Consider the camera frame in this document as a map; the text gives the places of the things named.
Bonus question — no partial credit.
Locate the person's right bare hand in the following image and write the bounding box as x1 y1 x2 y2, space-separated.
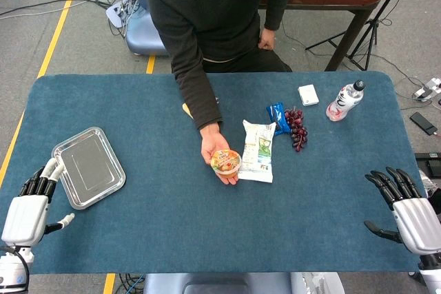
201 122 240 187

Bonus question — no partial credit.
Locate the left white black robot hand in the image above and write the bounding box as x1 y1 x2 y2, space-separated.
1 157 76 247

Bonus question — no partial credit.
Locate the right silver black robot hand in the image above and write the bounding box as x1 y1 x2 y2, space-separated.
364 166 441 257

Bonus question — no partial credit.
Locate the person's left bare hand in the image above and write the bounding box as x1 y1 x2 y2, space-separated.
257 28 276 51

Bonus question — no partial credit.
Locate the small snack cup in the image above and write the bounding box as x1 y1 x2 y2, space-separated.
209 148 243 180

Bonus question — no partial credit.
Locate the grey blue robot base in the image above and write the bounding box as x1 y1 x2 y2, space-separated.
143 272 345 294

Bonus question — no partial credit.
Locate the person's right dark-sleeved forearm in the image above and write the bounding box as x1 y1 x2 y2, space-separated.
171 49 223 132

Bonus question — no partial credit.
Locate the person's left dark-sleeved forearm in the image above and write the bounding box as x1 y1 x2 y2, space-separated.
263 0 299 32

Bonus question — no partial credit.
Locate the white paper snack bag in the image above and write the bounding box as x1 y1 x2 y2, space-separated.
237 119 278 184

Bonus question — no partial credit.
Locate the person's dark sweater torso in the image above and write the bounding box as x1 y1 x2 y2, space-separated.
147 0 299 74

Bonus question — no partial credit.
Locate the black flat device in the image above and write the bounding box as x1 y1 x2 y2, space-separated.
415 151 441 173

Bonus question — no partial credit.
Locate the blue snack packet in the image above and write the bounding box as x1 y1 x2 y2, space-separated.
265 102 292 136

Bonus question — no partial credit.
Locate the small white box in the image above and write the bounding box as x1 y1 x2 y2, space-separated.
298 84 320 107

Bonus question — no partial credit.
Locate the silver metal tray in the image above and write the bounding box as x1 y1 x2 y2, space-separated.
51 126 127 211

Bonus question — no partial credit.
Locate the dark red grape bunch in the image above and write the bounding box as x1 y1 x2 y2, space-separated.
284 107 309 153

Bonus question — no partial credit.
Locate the blue felt table mat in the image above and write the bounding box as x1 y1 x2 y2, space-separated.
0 70 430 276

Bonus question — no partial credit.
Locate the clear plastic drink bottle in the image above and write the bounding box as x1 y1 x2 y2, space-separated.
325 79 366 123

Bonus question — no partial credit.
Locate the black phone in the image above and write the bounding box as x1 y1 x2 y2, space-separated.
409 112 438 136

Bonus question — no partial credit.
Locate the light blue chair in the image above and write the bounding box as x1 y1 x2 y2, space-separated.
125 0 170 56

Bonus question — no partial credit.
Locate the white power strip with plugs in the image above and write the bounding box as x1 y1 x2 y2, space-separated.
412 78 441 101

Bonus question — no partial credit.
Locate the white power strip board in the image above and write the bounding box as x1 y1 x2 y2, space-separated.
105 0 134 28

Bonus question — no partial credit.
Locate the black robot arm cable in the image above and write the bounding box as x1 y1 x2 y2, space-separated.
0 245 31 294

